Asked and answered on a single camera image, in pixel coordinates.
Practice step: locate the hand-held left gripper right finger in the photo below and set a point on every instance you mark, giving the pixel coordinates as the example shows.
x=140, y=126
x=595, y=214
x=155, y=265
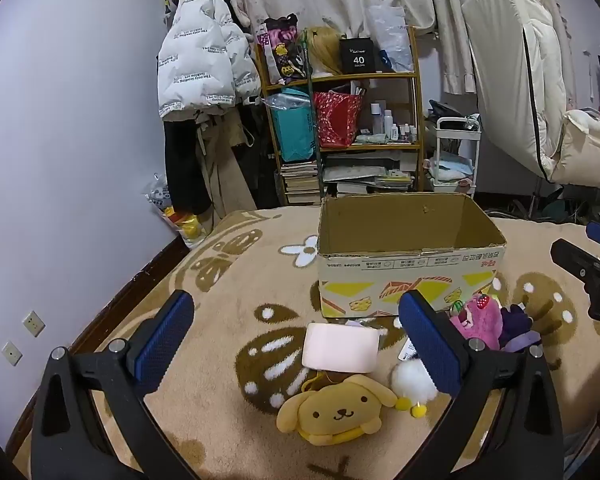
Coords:
x=430, y=345

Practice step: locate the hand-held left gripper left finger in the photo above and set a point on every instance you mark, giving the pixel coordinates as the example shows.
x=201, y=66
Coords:
x=165, y=340

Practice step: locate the white fluffy plush yellow pompoms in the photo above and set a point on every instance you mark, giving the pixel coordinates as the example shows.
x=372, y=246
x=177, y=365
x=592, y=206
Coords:
x=410, y=382

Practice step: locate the pink bear plush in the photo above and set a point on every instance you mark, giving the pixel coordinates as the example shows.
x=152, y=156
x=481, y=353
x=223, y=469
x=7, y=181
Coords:
x=477, y=322

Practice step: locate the purple and white plush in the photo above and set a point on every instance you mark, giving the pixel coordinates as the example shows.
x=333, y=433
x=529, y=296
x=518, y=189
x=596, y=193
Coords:
x=517, y=322

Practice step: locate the pink soft pack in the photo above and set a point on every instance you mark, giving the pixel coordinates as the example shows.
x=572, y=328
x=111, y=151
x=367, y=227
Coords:
x=340, y=347

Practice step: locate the printed cardboard box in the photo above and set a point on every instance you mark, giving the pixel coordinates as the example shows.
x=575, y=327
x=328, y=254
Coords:
x=370, y=270

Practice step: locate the yellow dog plush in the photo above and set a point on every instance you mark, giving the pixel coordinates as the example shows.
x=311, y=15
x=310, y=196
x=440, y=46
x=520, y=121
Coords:
x=337, y=410

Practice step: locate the cream pillow bundle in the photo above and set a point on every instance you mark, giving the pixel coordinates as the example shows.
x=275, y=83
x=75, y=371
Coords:
x=585, y=145

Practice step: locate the plastic bag of yellow toys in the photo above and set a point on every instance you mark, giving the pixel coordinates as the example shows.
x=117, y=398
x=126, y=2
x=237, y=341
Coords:
x=185, y=220

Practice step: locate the black coat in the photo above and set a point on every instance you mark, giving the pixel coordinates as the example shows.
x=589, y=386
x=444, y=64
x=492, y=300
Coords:
x=180, y=170

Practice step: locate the white trolley cart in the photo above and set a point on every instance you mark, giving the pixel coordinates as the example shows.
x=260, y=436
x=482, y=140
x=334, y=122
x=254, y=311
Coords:
x=460, y=127

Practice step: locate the pile of books and papers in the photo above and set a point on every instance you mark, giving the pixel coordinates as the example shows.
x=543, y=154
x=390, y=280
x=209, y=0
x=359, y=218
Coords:
x=365, y=172

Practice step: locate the beige coat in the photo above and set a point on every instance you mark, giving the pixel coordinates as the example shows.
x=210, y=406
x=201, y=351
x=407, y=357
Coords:
x=225, y=160

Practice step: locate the black bag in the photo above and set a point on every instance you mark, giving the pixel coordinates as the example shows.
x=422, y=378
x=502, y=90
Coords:
x=445, y=110

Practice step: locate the stack of books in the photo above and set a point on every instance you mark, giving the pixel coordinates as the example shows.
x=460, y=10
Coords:
x=300, y=182

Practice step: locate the row of cosmetic bottles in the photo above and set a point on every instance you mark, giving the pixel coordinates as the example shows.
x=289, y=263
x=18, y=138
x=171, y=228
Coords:
x=395, y=127

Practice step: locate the red patterned bag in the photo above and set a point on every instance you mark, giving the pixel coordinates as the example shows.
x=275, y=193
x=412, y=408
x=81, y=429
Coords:
x=335, y=120

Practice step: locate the teal bag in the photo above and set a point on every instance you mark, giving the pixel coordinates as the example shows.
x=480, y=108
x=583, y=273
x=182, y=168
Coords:
x=292, y=130

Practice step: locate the wooden shelf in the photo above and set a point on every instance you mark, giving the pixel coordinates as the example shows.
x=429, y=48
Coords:
x=380, y=76

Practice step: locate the clear plastic bag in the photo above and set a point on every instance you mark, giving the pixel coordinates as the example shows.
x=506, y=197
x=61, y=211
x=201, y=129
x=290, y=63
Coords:
x=392, y=35

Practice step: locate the white printed puffer jacket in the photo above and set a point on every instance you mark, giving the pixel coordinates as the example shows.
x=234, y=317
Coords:
x=195, y=50

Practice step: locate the black box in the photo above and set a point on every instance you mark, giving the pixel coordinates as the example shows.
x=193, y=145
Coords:
x=357, y=55

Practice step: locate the dark cartoon print bag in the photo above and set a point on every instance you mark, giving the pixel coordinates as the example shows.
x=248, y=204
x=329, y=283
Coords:
x=280, y=55

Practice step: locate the blonde wig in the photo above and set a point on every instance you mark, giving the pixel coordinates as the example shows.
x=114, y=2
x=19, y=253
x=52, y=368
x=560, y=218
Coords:
x=325, y=50

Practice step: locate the white wall outlet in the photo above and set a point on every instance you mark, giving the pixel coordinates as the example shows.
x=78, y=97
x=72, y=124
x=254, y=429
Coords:
x=33, y=323
x=11, y=354

